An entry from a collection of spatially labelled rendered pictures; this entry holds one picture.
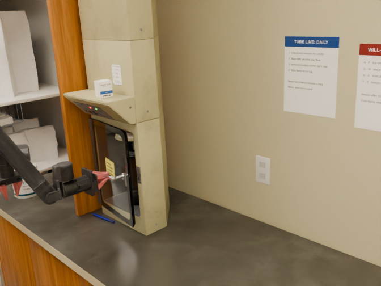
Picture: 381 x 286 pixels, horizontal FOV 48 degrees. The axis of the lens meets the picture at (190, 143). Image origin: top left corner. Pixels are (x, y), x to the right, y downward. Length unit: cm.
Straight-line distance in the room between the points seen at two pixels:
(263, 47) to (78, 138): 87
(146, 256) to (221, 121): 66
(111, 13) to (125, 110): 35
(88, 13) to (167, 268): 100
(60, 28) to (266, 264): 120
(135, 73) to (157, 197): 51
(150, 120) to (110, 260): 54
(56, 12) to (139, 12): 39
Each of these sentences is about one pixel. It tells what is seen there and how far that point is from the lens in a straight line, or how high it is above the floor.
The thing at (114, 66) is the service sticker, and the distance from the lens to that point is 167.
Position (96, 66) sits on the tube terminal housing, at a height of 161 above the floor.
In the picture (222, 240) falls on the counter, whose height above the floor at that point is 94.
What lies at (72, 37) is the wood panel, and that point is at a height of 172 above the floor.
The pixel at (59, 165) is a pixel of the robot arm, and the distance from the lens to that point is 160.
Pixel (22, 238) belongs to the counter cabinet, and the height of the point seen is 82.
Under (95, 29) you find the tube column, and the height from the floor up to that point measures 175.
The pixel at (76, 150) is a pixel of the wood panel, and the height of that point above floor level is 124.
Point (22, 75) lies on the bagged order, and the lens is 289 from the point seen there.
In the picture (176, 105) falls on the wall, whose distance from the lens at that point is 209.
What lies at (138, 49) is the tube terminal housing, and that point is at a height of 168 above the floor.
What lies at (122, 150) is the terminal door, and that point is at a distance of 165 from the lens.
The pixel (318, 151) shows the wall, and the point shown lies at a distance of 164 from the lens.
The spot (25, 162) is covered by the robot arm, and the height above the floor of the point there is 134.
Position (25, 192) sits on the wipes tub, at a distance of 232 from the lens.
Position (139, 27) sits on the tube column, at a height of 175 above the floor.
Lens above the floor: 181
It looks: 17 degrees down
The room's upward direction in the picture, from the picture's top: 3 degrees counter-clockwise
